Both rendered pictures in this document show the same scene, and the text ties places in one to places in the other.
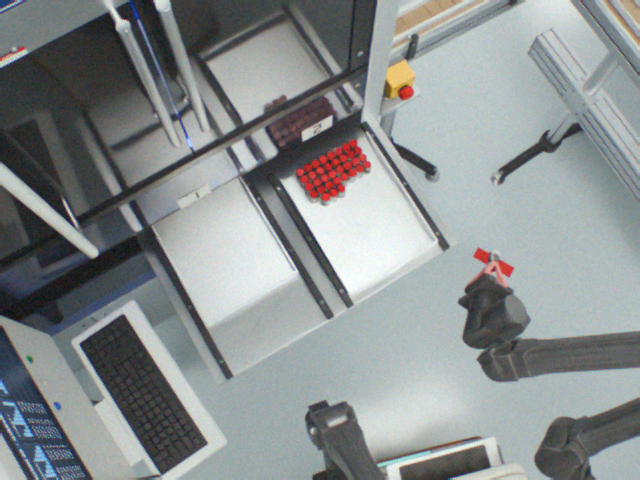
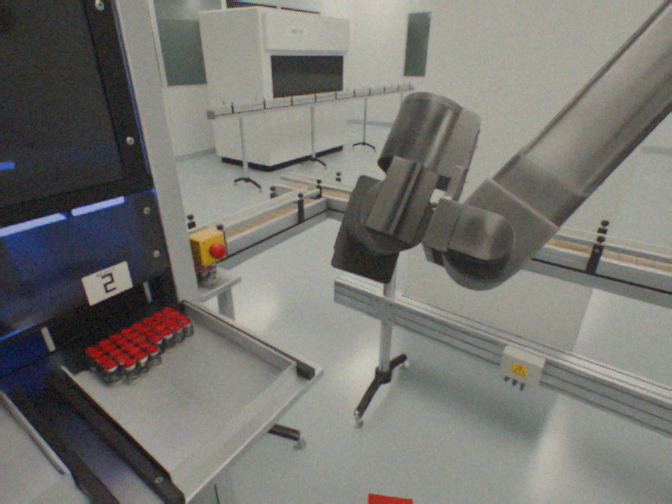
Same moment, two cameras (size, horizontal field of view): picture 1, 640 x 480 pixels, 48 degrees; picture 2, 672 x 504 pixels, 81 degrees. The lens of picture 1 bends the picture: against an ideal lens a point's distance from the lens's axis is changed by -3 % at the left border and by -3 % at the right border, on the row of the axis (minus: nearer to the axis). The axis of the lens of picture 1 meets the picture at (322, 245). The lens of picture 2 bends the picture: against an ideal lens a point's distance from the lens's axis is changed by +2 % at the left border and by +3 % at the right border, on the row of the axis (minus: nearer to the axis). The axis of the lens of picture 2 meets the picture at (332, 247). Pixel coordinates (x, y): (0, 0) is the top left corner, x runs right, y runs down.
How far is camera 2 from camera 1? 125 cm
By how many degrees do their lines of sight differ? 50
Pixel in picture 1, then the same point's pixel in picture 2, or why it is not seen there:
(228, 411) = not seen: outside the picture
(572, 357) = (629, 75)
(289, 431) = not seen: outside the picture
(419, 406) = not seen: outside the picture
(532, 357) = (543, 147)
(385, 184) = (216, 342)
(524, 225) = (399, 454)
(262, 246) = (12, 468)
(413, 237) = (264, 379)
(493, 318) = (402, 131)
